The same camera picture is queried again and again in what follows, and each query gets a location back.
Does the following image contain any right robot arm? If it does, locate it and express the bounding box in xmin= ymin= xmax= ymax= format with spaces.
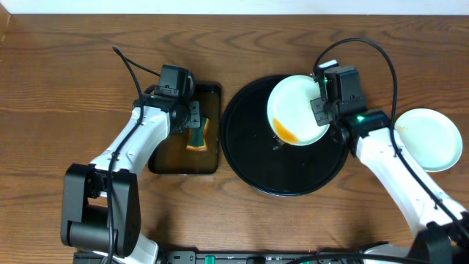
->
xmin=311 ymin=60 xmax=468 ymax=263

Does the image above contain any yellow green scrub sponge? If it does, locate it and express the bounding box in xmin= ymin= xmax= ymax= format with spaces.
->
xmin=186 ymin=117 xmax=210 ymax=152

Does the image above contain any black rectangular water tray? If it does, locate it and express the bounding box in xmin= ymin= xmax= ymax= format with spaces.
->
xmin=148 ymin=84 xmax=221 ymax=175

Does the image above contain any pale green plate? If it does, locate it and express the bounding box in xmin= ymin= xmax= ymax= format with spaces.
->
xmin=395 ymin=109 xmax=463 ymax=172

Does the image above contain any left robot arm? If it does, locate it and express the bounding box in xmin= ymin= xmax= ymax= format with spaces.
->
xmin=60 ymin=94 xmax=202 ymax=263

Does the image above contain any light blue plate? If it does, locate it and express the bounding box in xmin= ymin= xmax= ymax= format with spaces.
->
xmin=267 ymin=75 xmax=329 ymax=146

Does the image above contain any round black serving tray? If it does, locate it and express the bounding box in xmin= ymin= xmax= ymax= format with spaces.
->
xmin=220 ymin=75 xmax=349 ymax=197

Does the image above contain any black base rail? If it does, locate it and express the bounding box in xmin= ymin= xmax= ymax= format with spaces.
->
xmin=156 ymin=244 xmax=410 ymax=264

